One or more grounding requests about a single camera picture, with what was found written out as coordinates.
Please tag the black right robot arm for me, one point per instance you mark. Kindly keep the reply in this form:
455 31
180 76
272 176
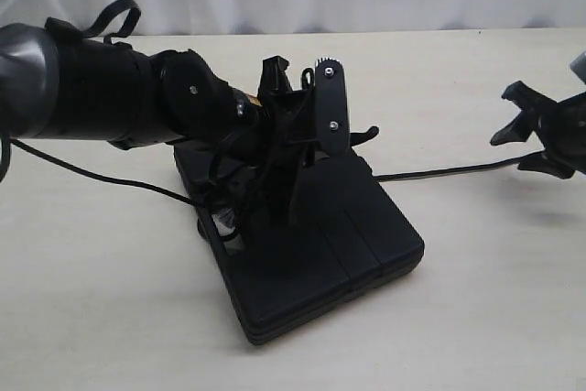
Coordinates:
559 126

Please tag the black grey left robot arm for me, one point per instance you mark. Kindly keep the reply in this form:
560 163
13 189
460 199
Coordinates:
60 83

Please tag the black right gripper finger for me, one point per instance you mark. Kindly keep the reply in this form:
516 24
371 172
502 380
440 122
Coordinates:
539 162
531 104

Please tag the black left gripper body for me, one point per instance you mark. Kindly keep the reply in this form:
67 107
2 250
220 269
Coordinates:
287 118

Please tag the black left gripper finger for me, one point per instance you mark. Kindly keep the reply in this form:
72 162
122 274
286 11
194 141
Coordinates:
282 186
359 138

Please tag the black plastic carrying case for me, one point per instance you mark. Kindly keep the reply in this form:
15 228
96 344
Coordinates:
350 237

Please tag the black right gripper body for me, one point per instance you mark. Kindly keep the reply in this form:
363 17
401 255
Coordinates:
561 131

